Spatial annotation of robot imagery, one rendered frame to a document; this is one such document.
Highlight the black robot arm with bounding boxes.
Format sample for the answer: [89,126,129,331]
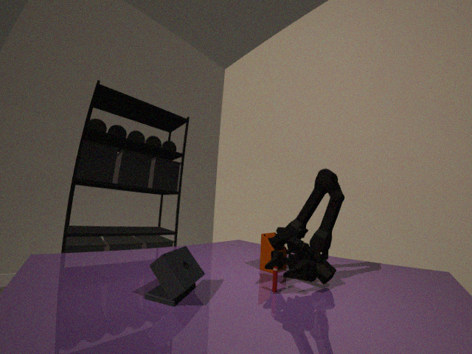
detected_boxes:
[268,169,344,284]

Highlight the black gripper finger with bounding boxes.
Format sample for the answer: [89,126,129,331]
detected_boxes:
[265,253,279,270]
[283,260,308,281]

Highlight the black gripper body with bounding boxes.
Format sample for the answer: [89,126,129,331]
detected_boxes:
[271,250,317,282]

